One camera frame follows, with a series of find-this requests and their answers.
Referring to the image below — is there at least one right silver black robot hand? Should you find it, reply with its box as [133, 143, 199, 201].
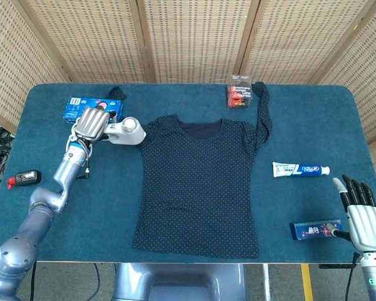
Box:
[327, 174, 376, 251]

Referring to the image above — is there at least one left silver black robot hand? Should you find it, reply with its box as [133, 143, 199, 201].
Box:
[72, 107, 118, 142]

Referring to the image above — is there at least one white handheld steamer with cord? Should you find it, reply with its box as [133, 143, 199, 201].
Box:
[102, 116, 147, 147]

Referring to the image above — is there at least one blue toothpaste box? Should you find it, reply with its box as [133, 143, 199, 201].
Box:
[289, 218, 345, 241]

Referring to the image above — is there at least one navy polka dot shirt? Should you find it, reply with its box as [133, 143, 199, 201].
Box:
[108, 80, 274, 260]

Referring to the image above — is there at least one blue cookie box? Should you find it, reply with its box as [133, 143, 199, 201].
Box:
[62, 96, 125, 124]

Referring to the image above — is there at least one small black red-capped bottle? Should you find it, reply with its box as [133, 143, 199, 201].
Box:
[7, 169, 42, 190]

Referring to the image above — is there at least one white blue toothpaste tube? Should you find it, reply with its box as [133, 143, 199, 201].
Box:
[271, 161, 331, 179]

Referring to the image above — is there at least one teal table cover cloth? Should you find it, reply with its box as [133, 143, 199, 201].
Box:
[0, 83, 376, 264]

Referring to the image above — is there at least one white table leg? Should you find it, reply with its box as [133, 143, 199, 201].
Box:
[262, 263, 272, 301]

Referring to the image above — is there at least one woven bamboo folding screen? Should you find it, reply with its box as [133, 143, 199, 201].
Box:
[0, 0, 376, 208]

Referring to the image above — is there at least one clear coffee capsule box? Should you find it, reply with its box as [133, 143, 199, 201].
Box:
[227, 73, 254, 110]

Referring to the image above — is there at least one blue-grey robot torso base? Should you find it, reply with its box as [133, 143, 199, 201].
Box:
[112, 262, 248, 301]

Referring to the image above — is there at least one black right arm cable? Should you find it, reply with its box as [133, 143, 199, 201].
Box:
[344, 252, 361, 301]

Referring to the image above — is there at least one blue floor cable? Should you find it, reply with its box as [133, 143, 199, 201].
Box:
[92, 262, 102, 301]

